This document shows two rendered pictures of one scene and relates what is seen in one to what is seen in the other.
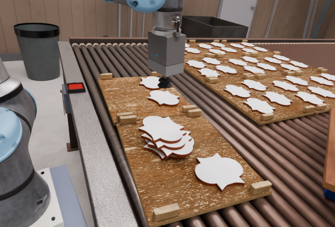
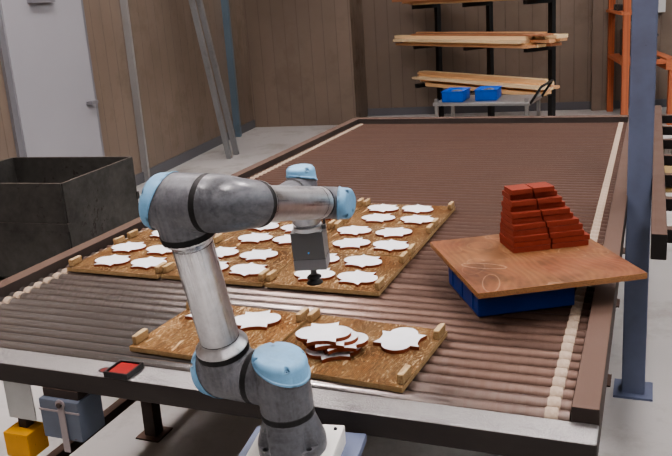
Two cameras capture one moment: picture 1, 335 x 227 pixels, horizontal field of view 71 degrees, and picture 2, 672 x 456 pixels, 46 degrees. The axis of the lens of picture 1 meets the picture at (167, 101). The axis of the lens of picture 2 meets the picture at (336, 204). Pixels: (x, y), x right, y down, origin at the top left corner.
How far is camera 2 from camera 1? 1.57 m
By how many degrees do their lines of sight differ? 38
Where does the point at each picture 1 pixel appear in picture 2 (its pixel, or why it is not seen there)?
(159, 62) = (313, 259)
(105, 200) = (349, 403)
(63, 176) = not seen: hidden behind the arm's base
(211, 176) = (401, 344)
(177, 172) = (373, 359)
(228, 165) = (402, 332)
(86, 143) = not seen: hidden behind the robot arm
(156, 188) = (375, 373)
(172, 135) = (341, 331)
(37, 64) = not seen: outside the picture
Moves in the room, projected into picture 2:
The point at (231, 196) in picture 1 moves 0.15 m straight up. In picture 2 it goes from (427, 348) to (425, 295)
